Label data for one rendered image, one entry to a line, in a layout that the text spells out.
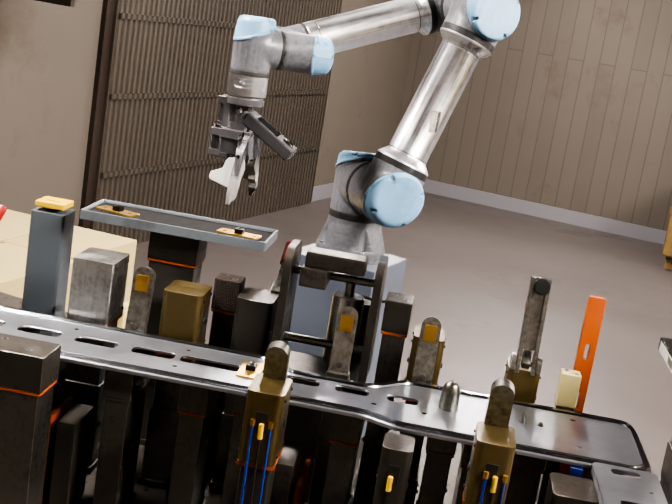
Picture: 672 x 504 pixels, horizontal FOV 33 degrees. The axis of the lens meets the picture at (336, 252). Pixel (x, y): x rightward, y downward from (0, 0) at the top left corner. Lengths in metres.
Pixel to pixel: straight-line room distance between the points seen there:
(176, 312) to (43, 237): 0.38
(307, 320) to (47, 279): 0.55
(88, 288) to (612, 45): 8.64
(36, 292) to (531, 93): 8.54
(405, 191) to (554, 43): 8.33
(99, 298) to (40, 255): 0.26
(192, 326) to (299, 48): 0.56
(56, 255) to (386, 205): 0.66
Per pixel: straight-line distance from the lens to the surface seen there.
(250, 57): 2.17
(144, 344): 2.04
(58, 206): 2.32
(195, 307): 2.08
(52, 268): 2.35
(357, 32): 2.37
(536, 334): 2.07
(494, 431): 1.75
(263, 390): 1.75
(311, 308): 2.45
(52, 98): 6.26
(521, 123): 10.63
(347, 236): 2.43
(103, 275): 2.11
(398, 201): 2.29
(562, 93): 10.54
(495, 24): 2.32
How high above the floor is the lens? 1.63
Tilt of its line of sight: 12 degrees down
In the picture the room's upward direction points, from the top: 9 degrees clockwise
